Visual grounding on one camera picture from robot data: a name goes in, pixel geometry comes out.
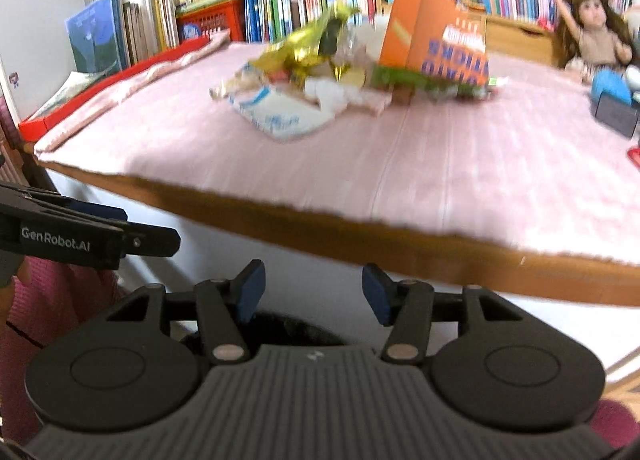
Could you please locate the red folded cloth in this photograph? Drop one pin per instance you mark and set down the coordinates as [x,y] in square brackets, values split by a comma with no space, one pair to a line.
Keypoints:
[33,129]

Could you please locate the gold foil bag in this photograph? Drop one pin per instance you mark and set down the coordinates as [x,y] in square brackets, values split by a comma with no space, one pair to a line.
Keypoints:
[326,43]

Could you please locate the grey power bank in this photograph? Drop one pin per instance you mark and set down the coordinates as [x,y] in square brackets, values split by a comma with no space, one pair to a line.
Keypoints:
[620,117]

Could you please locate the large blue book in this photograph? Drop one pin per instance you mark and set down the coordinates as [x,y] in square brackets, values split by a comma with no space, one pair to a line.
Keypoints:
[97,38]

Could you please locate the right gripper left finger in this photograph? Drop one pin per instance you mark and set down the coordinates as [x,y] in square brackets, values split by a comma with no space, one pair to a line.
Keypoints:
[223,306]

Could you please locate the wooden drawer organizer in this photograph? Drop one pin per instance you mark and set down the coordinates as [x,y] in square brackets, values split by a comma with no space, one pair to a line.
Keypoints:
[514,38]

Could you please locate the red scissors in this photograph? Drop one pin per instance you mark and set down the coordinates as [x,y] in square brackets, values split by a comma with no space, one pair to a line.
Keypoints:
[634,156]

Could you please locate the red striped trousers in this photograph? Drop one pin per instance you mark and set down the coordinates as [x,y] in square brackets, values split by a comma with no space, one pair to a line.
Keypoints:
[42,302]

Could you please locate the orange potato sticks box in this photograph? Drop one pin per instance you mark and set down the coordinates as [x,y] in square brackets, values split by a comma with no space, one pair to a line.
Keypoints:
[437,39]

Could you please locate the blue Doraemon plush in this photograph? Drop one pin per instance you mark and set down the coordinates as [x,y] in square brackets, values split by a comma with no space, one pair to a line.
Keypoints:
[607,82]

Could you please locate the brown-haired doll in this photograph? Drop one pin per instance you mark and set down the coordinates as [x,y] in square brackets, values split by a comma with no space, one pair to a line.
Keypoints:
[593,37]

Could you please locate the white tissue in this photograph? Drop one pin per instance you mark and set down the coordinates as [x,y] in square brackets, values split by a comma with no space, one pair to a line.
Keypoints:
[333,97]

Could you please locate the red plastic crate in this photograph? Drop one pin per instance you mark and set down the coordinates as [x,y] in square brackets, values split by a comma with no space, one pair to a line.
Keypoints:
[227,15]

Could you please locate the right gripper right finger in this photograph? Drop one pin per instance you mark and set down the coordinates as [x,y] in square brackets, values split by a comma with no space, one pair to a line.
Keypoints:
[404,306]

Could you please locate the green plastic wrapper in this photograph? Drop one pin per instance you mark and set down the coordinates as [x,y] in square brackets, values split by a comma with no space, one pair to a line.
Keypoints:
[437,88]

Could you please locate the black trash bin bag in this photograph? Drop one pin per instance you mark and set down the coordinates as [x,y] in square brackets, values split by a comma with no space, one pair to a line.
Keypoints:
[266,328]

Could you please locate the white blue paper bag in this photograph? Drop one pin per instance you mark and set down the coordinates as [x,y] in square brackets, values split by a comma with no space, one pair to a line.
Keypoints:
[279,115]

